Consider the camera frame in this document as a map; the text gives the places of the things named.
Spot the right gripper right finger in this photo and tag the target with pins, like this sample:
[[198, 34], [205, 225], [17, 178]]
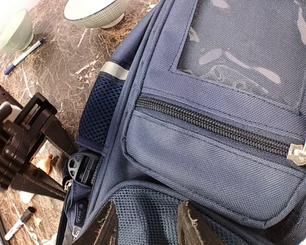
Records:
[[192, 228]]

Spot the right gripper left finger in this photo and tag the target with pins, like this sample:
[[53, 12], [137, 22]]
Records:
[[104, 229]]

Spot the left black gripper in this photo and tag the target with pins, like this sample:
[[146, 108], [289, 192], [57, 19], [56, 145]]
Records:
[[23, 131]]

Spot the navy blue student backpack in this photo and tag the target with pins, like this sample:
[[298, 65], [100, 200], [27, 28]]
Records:
[[205, 102]]

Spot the blue marker pen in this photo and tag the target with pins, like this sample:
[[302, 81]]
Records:
[[26, 197]]

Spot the black white marker front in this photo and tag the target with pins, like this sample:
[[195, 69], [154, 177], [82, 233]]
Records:
[[23, 219]]

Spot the black marker left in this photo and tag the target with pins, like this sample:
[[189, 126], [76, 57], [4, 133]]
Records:
[[23, 56]]

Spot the near celadon green bowl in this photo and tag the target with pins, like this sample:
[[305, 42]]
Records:
[[18, 33]]

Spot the celadon green bowl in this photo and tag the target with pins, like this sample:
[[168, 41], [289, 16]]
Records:
[[96, 14], [18, 33]]

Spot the far celadon green bowl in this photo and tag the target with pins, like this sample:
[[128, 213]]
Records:
[[96, 14]]

